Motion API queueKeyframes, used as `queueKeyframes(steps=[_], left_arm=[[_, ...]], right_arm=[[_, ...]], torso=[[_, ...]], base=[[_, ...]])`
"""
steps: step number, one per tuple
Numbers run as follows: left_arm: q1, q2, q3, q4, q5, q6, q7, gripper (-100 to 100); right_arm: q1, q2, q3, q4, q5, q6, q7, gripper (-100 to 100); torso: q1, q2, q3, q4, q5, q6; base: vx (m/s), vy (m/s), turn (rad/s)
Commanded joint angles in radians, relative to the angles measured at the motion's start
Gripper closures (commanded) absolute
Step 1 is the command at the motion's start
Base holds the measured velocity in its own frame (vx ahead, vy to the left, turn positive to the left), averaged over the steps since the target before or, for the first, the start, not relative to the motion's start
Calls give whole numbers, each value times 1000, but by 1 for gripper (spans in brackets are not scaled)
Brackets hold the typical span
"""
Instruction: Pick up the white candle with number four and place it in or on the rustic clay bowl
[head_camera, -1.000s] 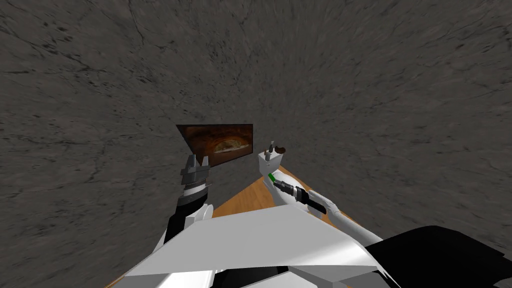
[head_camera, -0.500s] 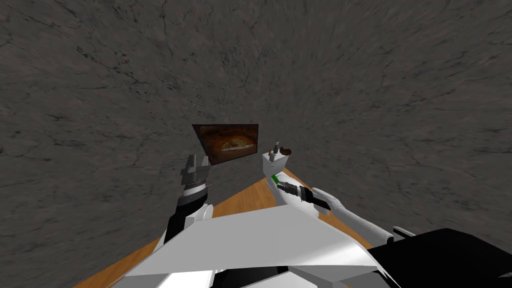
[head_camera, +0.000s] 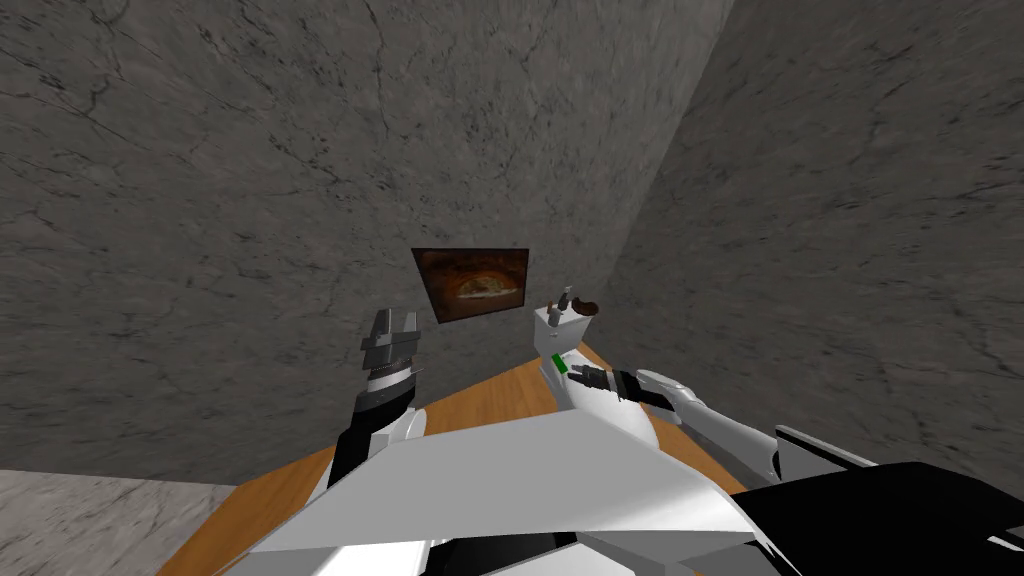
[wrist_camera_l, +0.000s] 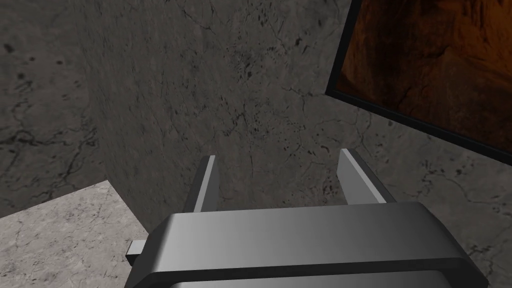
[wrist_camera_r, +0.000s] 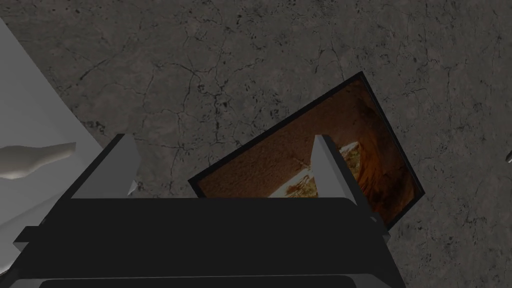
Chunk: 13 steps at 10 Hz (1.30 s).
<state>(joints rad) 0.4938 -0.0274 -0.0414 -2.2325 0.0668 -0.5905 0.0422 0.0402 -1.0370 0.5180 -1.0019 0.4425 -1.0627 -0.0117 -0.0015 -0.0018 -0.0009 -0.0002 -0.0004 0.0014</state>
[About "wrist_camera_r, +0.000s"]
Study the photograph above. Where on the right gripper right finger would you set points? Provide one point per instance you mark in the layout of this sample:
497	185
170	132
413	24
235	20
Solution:
326	176

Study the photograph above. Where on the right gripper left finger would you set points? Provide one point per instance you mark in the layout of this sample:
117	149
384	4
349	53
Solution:
108	176

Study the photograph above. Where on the black framed brown picture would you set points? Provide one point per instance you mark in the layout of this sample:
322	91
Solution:
276	160

